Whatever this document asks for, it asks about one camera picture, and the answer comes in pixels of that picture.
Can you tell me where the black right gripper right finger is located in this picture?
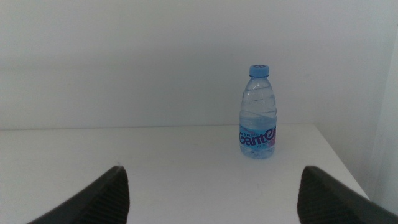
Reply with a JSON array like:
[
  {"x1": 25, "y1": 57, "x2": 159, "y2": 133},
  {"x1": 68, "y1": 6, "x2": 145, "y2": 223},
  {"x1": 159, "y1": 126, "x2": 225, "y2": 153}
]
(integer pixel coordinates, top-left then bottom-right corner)
[{"x1": 296, "y1": 165, "x2": 398, "y2": 224}]

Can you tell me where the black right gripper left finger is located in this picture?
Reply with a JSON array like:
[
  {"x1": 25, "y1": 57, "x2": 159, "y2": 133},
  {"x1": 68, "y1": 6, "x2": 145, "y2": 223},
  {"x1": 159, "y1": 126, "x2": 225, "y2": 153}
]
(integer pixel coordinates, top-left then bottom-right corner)
[{"x1": 26, "y1": 165, "x2": 131, "y2": 224}]

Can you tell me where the clear water bottle blue cap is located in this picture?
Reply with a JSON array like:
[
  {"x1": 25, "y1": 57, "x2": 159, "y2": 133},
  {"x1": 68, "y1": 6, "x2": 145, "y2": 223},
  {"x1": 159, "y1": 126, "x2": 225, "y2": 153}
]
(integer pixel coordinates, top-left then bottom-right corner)
[{"x1": 239, "y1": 64, "x2": 277, "y2": 160}]

